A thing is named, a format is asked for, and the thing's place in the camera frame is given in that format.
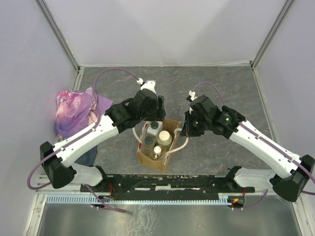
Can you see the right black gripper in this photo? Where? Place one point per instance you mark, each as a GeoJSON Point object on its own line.
{"type": "Point", "coordinates": [187, 131]}

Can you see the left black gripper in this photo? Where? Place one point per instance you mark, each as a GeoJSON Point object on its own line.
{"type": "Point", "coordinates": [159, 113]}

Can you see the burlap watermelon canvas bag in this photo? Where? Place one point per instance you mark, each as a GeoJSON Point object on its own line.
{"type": "Point", "coordinates": [160, 165]}

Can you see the white square bottle grey cap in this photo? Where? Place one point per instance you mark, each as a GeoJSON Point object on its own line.
{"type": "Point", "coordinates": [155, 128]}

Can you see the pink purple cloth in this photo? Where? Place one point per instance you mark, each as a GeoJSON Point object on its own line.
{"type": "Point", "coordinates": [76, 110]}

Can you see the dark blue towel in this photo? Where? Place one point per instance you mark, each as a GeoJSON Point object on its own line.
{"type": "Point", "coordinates": [88, 158]}

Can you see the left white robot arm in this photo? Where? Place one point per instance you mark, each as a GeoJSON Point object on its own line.
{"type": "Point", "coordinates": [59, 160]}

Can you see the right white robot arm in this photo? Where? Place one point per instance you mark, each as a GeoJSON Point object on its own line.
{"type": "Point", "coordinates": [289, 173]}

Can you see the green bottle white cap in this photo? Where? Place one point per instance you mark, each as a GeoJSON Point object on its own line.
{"type": "Point", "coordinates": [164, 139]}

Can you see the clear square bottle grey cap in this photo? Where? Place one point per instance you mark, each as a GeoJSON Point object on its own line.
{"type": "Point", "coordinates": [148, 145]}

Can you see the clear yellow bottle white cap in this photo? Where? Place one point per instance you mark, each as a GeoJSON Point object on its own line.
{"type": "Point", "coordinates": [157, 152]}

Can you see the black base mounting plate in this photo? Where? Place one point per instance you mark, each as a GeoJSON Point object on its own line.
{"type": "Point", "coordinates": [126, 183]}

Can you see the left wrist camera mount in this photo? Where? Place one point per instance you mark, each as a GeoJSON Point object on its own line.
{"type": "Point", "coordinates": [148, 84]}

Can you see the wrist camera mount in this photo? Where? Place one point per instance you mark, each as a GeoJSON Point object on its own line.
{"type": "Point", "coordinates": [191, 96]}
{"type": "Point", "coordinates": [148, 84]}

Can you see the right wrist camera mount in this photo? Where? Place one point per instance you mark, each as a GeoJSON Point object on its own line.
{"type": "Point", "coordinates": [191, 96]}

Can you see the light blue cable duct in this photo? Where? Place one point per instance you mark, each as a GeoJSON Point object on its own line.
{"type": "Point", "coordinates": [80, 199]}

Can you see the aluminium front rail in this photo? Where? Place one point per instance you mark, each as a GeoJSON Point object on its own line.
{"type": "Point", "coordinates": [288, 188]}

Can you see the left aluminium frame post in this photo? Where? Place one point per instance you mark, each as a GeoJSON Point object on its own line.
{"type": "Point", "coordinates": [43, 7]}

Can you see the aluminium frame post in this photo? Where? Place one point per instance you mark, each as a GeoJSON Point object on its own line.
{"type": "Point", "coordinates": [272, 32]}
{"type": "Point", "coordinates": [43, 7]}

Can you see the right aluminium frame post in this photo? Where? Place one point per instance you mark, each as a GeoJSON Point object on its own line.
{"type": "Point", "coordinates": [272, 32]}

